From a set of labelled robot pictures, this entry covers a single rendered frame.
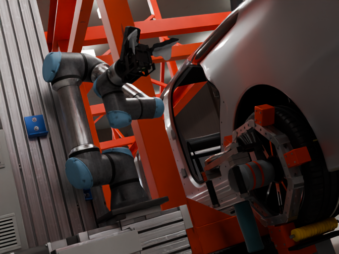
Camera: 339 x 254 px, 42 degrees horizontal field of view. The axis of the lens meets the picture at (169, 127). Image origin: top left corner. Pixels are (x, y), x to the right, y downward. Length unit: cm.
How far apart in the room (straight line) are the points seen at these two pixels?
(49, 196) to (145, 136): 103
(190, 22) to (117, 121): 486
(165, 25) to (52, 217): 458
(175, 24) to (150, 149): 366
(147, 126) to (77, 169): 115
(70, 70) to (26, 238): 63
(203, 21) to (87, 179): 490
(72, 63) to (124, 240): 69
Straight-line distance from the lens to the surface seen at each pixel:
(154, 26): 601
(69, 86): 172
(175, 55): 526
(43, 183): 179
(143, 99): 152
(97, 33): 579
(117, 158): 168
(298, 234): 225
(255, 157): 237
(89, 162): 161
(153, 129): 269
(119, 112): 144
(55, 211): 180
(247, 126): 236
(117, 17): 296
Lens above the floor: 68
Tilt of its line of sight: 13 degrees up
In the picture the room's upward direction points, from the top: 17 degrees counter-clockwise
